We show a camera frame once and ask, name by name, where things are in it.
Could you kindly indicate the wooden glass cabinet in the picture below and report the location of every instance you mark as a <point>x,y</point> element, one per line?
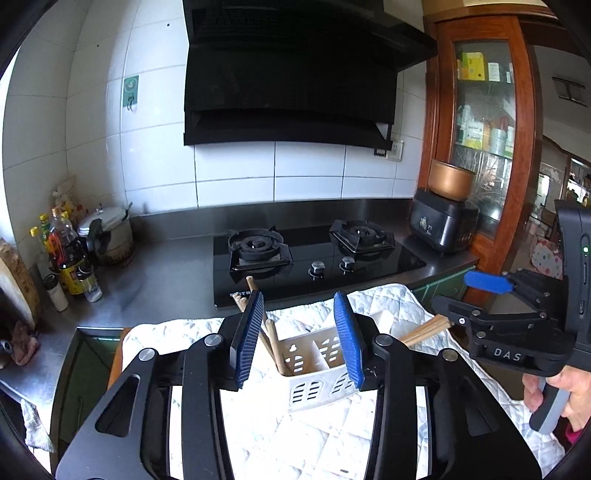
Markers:
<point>483,116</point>

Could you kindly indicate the green cabinet drawer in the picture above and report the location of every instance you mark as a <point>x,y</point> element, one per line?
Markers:
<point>450,284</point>

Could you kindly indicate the dark sauce bottle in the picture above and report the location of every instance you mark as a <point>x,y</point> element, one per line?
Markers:
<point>67,250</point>

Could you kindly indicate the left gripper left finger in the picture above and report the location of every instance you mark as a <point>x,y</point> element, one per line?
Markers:
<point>126,434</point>

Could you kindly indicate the white pot with lid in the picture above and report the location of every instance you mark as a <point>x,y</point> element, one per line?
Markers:
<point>108,235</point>

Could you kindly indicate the black range hood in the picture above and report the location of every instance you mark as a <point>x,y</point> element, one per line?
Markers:
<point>296,71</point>

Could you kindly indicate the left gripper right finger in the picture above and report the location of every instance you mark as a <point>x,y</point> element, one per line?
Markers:
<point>470,435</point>

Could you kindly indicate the round wooden cutting board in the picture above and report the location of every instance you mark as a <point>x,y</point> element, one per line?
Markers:
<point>18,285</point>

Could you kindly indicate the black rice cooker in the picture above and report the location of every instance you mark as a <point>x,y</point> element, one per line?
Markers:
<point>448,226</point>

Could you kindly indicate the black gas stove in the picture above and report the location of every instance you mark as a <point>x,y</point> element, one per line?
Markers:
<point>305,261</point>

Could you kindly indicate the grey dish rag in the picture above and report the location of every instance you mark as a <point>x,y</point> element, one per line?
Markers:
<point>36,436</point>

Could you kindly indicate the white plastic utensil holder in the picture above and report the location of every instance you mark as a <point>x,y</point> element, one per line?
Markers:
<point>321,369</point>

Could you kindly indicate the white quilted mat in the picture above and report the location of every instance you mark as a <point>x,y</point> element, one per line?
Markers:
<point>332,441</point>

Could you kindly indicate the green wall hook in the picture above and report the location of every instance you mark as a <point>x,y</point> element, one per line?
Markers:
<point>130,92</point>

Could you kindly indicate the white wall socket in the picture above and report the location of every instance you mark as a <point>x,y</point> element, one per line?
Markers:
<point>396,152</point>

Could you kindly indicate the right hand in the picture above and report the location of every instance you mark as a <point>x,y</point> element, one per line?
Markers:
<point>577,382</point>

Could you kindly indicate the copper inner pot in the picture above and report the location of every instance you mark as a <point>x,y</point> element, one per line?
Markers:
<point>450,181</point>

